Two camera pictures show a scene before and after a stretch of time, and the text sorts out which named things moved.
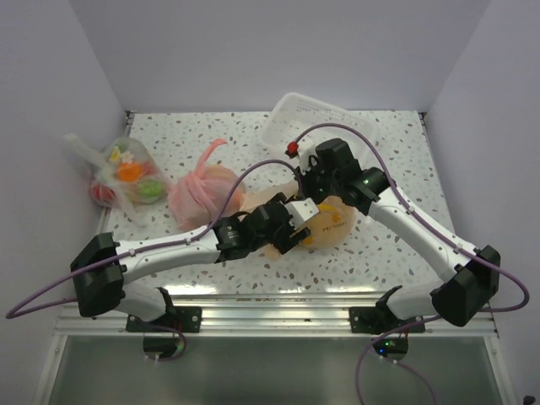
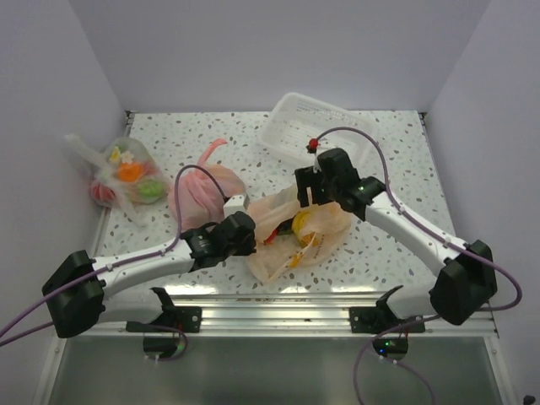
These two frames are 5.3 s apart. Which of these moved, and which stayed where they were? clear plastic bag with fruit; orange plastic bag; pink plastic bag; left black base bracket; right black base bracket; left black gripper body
Moved: orange plastic bag; left black gripper body
Stayed: left black base bracket; right black base bracket; pink plastic bag; clear plastic bag with fruit
